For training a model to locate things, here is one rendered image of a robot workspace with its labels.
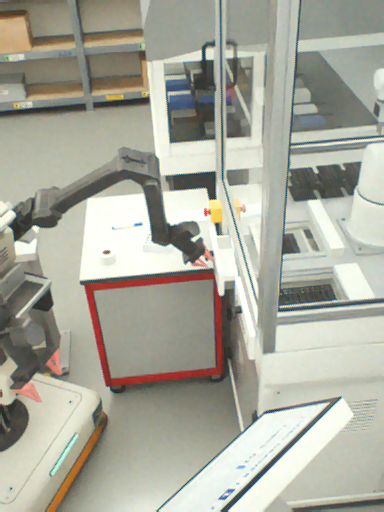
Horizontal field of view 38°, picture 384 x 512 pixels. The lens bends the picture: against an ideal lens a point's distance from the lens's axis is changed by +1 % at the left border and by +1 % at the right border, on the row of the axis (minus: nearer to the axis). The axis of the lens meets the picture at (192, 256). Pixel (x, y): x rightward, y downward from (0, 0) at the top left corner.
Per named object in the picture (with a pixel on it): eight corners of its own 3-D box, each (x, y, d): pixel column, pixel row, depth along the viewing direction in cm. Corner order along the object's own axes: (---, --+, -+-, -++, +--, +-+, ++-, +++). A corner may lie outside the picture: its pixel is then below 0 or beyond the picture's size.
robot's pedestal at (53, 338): (8, 382, 280) (-37, 262, 234) (14, 339, 304) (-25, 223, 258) (69, 373, 283) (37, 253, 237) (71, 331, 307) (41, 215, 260)
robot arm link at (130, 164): (129, 135, 151) (130, 166, 147) (163, 156, 161) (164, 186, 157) (28, 194, 176) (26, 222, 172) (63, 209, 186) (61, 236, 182)
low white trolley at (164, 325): (105, 401, 268) (79, 279, 221) (108, 312, 317) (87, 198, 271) (225, 388, 270) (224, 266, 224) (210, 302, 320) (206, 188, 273)
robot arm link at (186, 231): (152, 221, 195) (152, 243, 191) (173, 208, 187) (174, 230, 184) (177, 230, 203) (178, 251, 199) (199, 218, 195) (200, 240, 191)
